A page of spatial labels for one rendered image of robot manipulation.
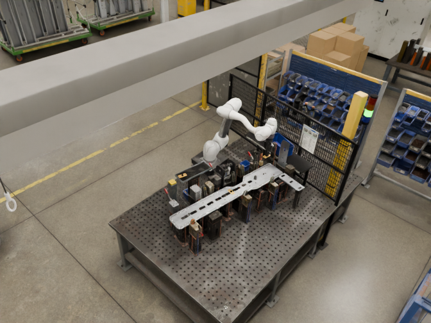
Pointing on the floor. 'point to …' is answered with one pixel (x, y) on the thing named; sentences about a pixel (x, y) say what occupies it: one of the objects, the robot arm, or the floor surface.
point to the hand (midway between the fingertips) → (267, 152)
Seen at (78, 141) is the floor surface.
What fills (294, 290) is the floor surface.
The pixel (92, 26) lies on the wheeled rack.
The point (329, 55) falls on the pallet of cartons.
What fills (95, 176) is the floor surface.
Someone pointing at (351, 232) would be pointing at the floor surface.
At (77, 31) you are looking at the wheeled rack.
